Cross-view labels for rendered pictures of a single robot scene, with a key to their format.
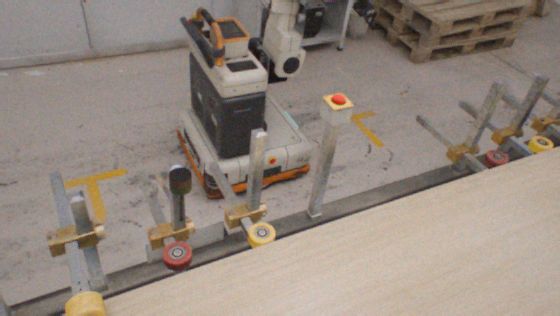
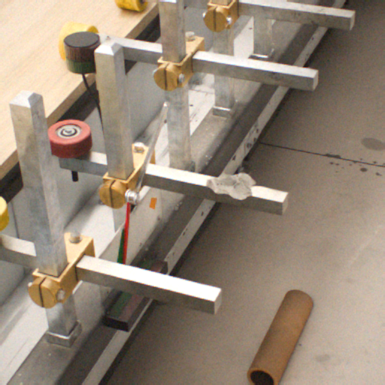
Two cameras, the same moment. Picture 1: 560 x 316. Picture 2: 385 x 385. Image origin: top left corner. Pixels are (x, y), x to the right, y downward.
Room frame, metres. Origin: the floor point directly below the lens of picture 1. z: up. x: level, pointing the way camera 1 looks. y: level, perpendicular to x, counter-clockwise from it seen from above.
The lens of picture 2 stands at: (2.18, -0.40, 1.89)
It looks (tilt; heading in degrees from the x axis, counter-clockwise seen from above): 37 degrees down; 147
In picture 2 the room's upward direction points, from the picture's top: 3 degrees counter-clockwise
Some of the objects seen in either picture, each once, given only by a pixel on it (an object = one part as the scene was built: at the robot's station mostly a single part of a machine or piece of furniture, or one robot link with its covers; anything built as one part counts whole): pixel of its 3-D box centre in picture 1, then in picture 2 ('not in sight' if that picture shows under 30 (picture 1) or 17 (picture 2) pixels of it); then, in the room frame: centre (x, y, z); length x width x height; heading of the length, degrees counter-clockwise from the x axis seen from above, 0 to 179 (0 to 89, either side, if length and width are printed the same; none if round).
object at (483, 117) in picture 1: (476, 131); not in sight; (1.58, -0.77, 0.91); 0.04 x 0.04 x 0.48; 32
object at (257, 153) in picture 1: (254, 189); (46, 227); (1.04, 0.08, 0.93); 0.04 x 0.04 x 0.48; 32
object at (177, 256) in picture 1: (178, 263); (71, 155); (0.79, 0.26, 0.85); 0.08 x 0.08 x 0.11
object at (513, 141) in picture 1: (496, 129); not in sight; (1.73, -0.92, 0.83); 0.43 x 0.03 x 0.04; 32
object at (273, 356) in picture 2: not in sight; (281, 338); (0.76, 0.78, 0.04); 0.30 x 0.08 x 0.08; 122
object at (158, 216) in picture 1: (159, 217); (169, 180); (0.95, 0.36, 0.84); 0.43 x 0.03 x 0.04; 32
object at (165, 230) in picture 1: (171, 233); (126, 176); (0.90, 0.30, 0.85); 0.14 x 0.06 x 0.05; 122
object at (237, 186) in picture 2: (148, 186); (231, 180); (1.05, 0.43, 0.87); 0.09 x 0.07 x 0.02; 32
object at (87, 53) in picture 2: (180, 178); (82, 46); (0.87, 0.26, 1.11); 0.06 x 0.06 x 0.02
